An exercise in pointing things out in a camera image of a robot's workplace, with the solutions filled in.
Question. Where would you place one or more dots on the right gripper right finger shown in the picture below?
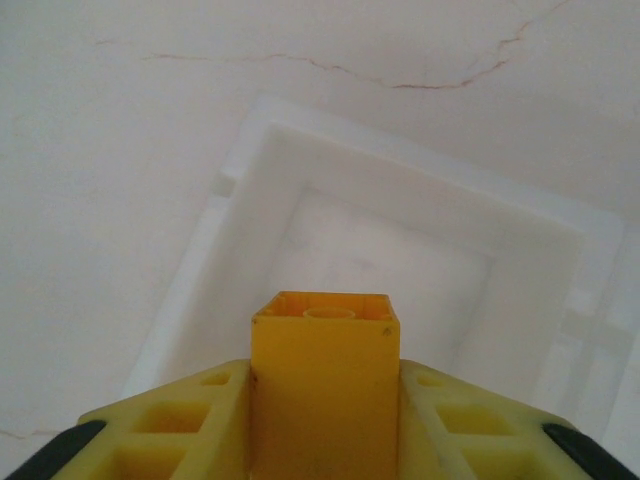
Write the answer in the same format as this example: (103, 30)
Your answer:
(480, 435)

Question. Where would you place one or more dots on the yellow lego brick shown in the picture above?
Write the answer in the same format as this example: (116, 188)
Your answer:
(325, 390)

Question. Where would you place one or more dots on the white divided plastic container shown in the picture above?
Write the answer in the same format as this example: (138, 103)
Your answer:
(400, 200)

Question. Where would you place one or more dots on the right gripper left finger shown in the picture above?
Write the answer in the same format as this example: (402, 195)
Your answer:
(165, 440)

